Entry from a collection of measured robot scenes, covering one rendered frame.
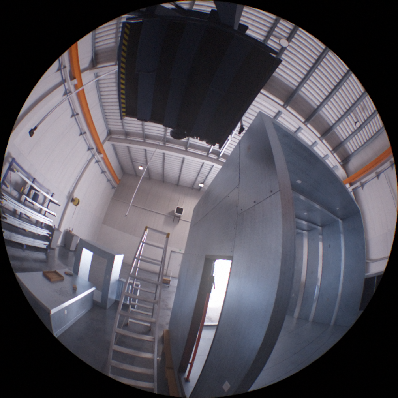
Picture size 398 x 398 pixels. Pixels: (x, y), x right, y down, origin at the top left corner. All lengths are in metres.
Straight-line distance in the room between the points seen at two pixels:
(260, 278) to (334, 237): 3.63
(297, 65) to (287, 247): 6.52
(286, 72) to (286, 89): 0.78
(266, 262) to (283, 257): 0.09
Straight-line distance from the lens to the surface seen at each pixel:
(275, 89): 6.59
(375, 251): 8.85
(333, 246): 4.11
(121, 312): 1.58
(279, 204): 0.60
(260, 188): 0.76
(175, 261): 11.05
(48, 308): 2.37
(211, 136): 1.11
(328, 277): 4.16
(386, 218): 8.99
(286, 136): 1.31
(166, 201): 11.80
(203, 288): 1.42
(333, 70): 7.53
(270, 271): 0.57
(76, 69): 7.07
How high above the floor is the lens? 2.08
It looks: 25 degrees up
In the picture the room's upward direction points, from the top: 12 degrees clockwise
